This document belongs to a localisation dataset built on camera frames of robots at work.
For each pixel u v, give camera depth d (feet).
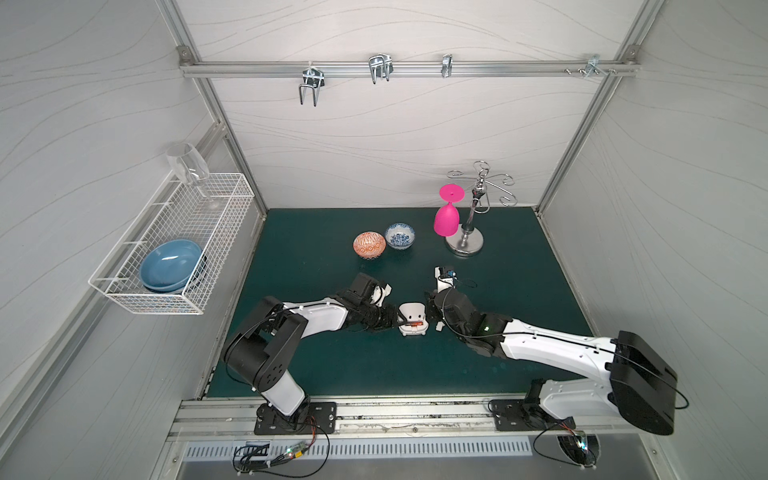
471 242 3.57
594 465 2.21
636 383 1.37
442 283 2.34
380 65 2.50
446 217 3.02
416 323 2.82
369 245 3.53
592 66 2.51
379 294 2.57
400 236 3.64
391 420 2.46
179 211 2.36
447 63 2.37
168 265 2.03
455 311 1.97
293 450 2.26
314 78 2.57
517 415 2.39
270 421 2.31
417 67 2.57
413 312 2.87
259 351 1.52
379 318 2.58
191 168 2.39
